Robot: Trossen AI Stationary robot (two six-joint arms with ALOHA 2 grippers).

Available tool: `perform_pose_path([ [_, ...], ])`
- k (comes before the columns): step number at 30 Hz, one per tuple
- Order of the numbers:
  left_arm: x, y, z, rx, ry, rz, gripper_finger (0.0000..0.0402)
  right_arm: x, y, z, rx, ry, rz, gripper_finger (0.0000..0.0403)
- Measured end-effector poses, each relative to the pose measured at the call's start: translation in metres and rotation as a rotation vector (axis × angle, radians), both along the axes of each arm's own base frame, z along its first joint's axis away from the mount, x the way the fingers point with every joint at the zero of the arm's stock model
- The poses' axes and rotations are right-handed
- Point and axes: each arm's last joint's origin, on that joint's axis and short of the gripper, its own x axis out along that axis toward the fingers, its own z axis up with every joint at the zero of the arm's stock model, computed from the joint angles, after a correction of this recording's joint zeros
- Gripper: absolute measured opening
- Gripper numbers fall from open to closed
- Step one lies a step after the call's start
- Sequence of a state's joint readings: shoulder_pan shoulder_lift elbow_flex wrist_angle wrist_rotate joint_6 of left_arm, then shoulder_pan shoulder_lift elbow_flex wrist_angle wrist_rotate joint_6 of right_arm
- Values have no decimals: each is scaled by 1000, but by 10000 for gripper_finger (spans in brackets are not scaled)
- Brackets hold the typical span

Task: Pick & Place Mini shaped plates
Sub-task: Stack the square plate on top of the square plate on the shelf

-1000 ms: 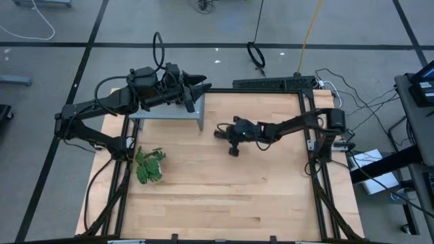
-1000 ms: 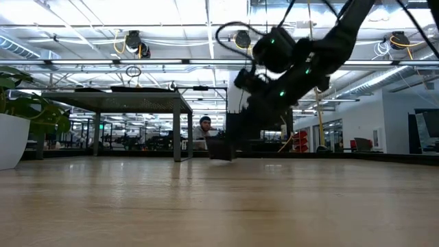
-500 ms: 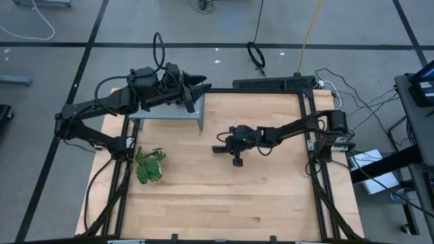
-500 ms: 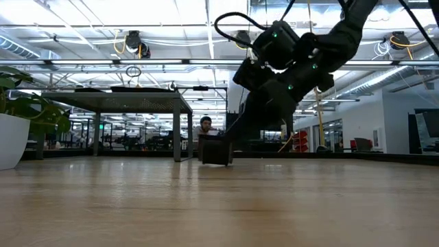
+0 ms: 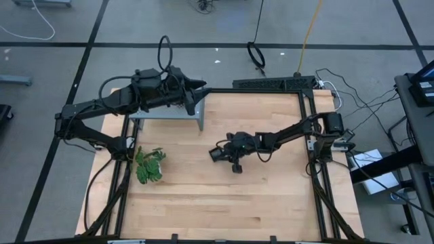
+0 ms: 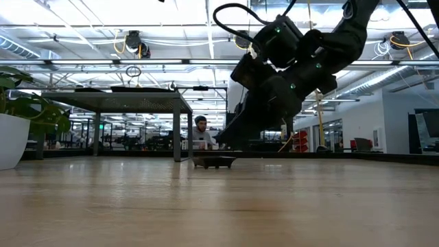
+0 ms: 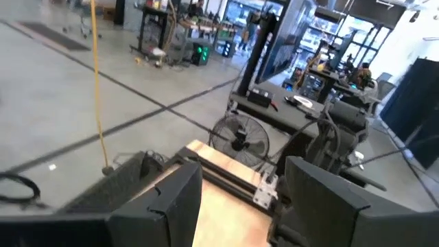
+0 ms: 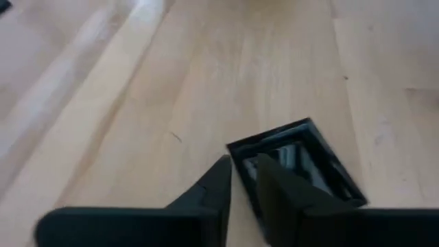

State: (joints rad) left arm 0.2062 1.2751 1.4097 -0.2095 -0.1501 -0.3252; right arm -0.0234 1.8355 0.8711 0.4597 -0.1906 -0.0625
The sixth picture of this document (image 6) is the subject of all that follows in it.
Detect green plant in white pot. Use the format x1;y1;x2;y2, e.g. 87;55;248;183
0;64;72;172

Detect yellow hanging cable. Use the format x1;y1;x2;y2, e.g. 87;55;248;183
306;0;330;152

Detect black aluminium table frame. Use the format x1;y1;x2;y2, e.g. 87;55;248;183
20;149;439;167

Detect background black rig frame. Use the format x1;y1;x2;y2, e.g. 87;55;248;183
173;84;229;152

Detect dark wall display panel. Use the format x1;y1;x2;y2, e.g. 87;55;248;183
407;108;439;154

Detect grey mesh chair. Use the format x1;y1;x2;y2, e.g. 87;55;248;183
353;137;374;153

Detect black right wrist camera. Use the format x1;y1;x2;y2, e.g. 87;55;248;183
262;15;305;69

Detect black ceiling cable reel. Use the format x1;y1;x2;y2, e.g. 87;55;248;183
234;32;257;49
388;30;412;51
123;30;152;60

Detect white building column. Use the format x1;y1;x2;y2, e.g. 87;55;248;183
227;78;243;114

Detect person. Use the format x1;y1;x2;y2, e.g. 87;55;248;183
190;115;220;151

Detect red storage bins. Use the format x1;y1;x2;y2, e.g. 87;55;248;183
293;129;310;154

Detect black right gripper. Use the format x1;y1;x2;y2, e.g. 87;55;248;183
215;54;312;145

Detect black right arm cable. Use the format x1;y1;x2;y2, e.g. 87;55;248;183
211;0;299;47

